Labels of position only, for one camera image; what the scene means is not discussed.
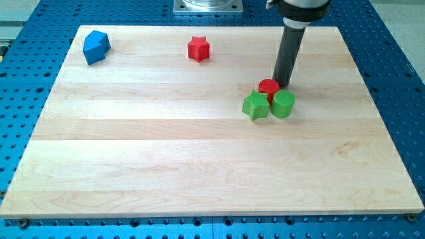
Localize green cylinder block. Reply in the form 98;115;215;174
271;90;295;118

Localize blue angled block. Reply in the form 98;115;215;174
83;31;111;65

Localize red cylinder block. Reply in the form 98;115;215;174
258;79;280;105

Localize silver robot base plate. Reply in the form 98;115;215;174
173;0;244;14

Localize blue perforated metal table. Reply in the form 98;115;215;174
1;1;424;238

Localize red star block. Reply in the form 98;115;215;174
187;36;210;62

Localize light wooden board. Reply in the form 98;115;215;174
1;25;424;218

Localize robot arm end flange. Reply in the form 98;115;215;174
266;0;331;29

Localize green star block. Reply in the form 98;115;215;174
242;90;270;121

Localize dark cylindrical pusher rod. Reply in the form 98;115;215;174
272;26;305;88

